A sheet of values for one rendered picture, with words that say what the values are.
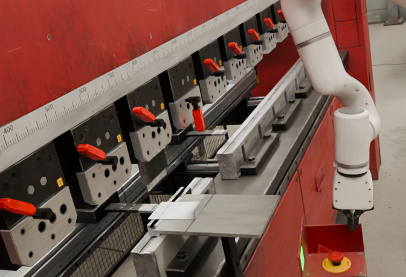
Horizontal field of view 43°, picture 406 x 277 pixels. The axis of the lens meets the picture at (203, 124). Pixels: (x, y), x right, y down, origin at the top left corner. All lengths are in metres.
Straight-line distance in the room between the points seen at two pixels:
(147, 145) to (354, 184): 0.54
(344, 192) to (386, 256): 1.45
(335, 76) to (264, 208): 0.36
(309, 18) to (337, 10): 1.95
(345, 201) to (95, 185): 0.68
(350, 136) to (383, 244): 1.65
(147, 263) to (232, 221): 0.22
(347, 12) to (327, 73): 1.95
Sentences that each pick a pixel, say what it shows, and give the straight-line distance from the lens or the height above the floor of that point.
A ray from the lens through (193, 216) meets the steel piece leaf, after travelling 1.27.
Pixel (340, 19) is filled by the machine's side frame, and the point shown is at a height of 1.07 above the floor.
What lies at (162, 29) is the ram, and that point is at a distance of 1.29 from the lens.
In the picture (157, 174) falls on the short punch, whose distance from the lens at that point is 1.28.
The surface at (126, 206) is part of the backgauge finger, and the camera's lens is 1.40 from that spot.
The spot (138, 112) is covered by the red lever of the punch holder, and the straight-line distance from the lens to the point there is 1.09.
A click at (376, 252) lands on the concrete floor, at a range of 2.85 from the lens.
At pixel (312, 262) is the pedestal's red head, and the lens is 1.43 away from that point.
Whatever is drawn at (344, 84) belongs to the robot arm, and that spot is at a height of 1.22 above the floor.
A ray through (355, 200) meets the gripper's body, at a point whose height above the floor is 0.92.
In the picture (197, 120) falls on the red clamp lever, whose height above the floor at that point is 1.19.
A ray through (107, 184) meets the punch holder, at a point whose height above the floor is 1.20.
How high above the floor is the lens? 1.59
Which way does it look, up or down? 18 degrees down
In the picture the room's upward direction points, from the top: 12 degrees counter-clockwise
